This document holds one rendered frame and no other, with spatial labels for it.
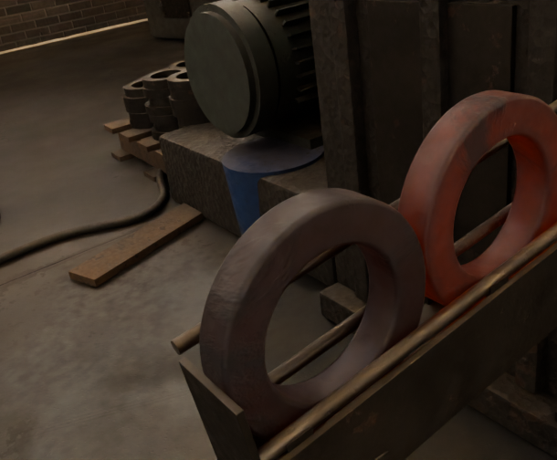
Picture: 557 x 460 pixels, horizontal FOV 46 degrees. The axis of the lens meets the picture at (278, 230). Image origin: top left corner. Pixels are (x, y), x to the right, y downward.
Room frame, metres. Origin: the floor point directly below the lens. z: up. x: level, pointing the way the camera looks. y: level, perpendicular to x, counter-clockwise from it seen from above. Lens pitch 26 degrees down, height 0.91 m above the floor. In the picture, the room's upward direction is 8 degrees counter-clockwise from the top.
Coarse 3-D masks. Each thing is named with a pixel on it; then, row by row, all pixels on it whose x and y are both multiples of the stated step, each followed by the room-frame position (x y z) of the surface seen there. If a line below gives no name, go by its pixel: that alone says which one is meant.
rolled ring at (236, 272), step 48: (336, 192) 0.40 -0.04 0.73; (240, 240) 0.37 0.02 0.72; (288, 240) 0.36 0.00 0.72; (336, 240) 0.38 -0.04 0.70; (384, 240) 0.40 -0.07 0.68; (240, 288) 0.34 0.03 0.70; (384, 288) 0.42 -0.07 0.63; (240, 336) 0.34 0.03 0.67; (384, 336) 0.40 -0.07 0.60; (240, 384) 0.33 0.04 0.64; (288, 384) 0.39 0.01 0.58; (336, 384) 0.39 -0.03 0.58
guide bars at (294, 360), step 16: (496, 144) 0.57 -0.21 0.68; (480, 160) 0.55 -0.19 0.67; (496, 224) 0.54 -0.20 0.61; (464, 240) 0.52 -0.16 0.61; (320, 256) 0.45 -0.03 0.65; (304, 272) 0.44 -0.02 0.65; (352, 320) 0.44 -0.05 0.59; (192, 336) 0.39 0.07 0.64; (336, 336) 0.43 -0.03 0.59; (176, 352) 0.38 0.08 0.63; (304, 352) 0.41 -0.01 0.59; (320, 352) 0.42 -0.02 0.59; (288, 368) 0.40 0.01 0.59
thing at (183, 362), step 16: (192, 368) 0.36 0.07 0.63; (192, 384) 0.36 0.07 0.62; (208, 384) 0.34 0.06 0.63; (208, 400) 0.34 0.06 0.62; (224, 400) 0.32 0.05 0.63; (208, 416) 0.35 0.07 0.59; (224, 416) 0.33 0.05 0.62; (240, 416) 0.31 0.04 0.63; (208, 432) 0.37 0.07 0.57; (224, 432) 0.34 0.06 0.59; (240, 432) 0.31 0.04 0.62; (224, 448) 0.35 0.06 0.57; (240, 448) 0.32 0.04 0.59; (256, 448) 0.31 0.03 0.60
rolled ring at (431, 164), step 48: (480, 96) 0.49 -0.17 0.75; (528, 96) 0.49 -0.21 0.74; (432, 144) 0.46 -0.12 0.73; (480, 144) 0.46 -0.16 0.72; (528, 144) 0.51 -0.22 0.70; (432, 192) 0.43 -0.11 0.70; (528, 192) 0.52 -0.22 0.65; (432, 240) 0.43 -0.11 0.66; (528, 240) 0.50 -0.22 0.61; (432, 288) 0.43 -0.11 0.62
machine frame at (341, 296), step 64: (320, 0) 1.32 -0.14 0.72; (384, 0) 1.16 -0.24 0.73; (448, 0) 1.05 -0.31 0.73; (512, 0) 0.96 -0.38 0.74; (320, 64) 1.34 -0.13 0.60; (384, 64) 1.17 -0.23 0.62; (448, 64) 1.05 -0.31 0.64; (512, 64) 0.95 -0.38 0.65; (384, 128) 1.18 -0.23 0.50; (384, 192) 1.19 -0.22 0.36; (512, 192) 0.95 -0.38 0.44; (512, 384) 0.92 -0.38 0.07
